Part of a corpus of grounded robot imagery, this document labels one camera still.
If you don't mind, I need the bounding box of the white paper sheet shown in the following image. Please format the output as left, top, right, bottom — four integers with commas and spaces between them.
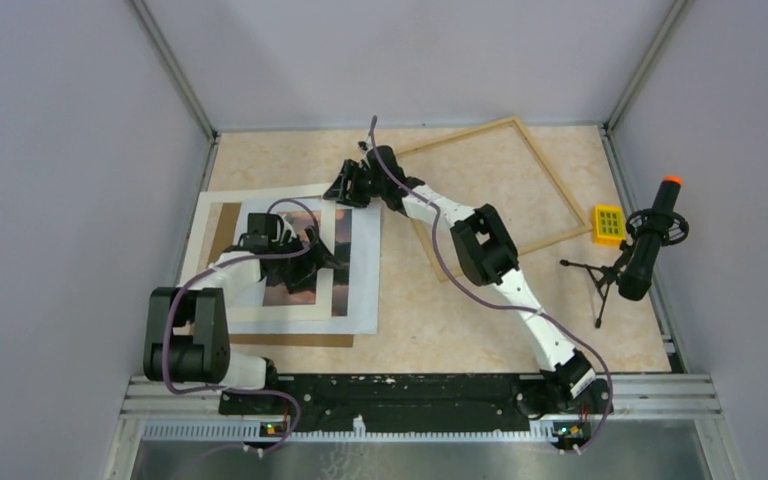
228, 196, 382, 335

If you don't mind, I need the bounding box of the sunset landscape photo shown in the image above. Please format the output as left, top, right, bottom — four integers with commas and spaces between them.
262, 209, 352, 317

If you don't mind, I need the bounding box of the light wooden picture frame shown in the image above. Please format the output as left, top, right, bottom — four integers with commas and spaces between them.
379, 117, 591, 278

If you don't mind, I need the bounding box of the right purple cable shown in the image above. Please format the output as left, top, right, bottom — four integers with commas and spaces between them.
367, 115, 615, 456

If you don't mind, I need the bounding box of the brown backing board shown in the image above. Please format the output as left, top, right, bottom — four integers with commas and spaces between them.
201, 203, 355, 348

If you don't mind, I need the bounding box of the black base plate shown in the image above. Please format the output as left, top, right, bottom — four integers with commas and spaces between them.
219, 373, 610, 433

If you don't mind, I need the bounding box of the black mini tripod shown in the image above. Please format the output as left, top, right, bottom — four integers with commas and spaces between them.
559, 240, 633, 329

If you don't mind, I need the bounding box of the black microphone orange tip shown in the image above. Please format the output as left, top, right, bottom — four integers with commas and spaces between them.
618, 176, 690, 301

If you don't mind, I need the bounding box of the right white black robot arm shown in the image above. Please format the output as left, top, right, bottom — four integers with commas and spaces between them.
323, 142, 596, 412

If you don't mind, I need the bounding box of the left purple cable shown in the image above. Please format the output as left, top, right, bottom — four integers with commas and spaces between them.
160, 197, 323, 457

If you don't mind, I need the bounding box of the purple cable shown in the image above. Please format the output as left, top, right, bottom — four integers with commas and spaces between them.
367, 115, 615, 456
160, 197, 323, 457

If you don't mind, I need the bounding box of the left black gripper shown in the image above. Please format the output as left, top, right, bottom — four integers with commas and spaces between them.
270, 225, 343, 293

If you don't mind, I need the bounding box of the cream mat board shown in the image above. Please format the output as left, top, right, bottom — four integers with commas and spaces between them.
180, 184, 333, 327

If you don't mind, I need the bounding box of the yellow grid block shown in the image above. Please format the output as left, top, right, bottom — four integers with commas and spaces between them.
591, 204, 626, 247

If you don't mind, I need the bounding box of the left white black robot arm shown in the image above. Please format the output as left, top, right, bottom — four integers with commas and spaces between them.
143, 213, 347, 414

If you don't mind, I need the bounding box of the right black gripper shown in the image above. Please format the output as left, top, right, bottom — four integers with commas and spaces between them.
322, 163, 385, 211

